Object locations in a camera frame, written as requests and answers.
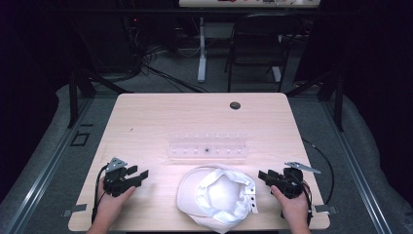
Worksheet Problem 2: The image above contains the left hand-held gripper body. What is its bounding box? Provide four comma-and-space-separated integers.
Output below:
103, 157, 136, 198

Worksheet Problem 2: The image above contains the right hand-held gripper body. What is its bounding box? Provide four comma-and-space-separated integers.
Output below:
275, 161, 322, 200

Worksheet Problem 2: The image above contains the person's left hand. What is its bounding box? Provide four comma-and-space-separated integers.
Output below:
95, 178, 137, 227

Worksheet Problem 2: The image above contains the person's right hand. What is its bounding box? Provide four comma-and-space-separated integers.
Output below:
270, 185, 311, 229

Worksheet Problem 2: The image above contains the white baseball cap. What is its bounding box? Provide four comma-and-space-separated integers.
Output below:
175, 163, 260, 234

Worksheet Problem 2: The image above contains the clear acrylic rack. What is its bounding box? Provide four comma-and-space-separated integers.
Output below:
167, 131, 248, 161

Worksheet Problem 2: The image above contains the black metal stand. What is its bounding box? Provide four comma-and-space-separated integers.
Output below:
284, 66, 346, 133
66, 66, 134, 130

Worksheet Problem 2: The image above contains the black folding chair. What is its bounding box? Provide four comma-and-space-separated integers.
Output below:
224, 13, 302, 94

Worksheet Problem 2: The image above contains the white desk leg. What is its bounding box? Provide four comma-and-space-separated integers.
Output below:
197, 16, 208, 84

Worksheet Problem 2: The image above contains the white desk top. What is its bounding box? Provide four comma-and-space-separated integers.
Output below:
178, 0, 321, 9

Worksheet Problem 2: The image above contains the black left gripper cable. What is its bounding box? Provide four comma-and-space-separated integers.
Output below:
91, 164, 110, 225

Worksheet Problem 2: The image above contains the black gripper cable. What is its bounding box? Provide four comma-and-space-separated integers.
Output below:
301, 138, 336, 226
91, 164, 110, 225

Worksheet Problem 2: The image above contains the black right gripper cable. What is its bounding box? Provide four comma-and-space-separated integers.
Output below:
301, 138, 336, 226

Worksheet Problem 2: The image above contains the grey metal table bracket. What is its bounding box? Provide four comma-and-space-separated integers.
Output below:
61, 203, 89, 218
314, 204, 339, 215

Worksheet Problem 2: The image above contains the aluminium floor rail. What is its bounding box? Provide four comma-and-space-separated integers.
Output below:
0, 97, 95, 234
319, 98, 395, 234

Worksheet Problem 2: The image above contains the bundle of black floor cables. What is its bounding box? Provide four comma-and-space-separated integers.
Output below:
123, 16, 212, 95

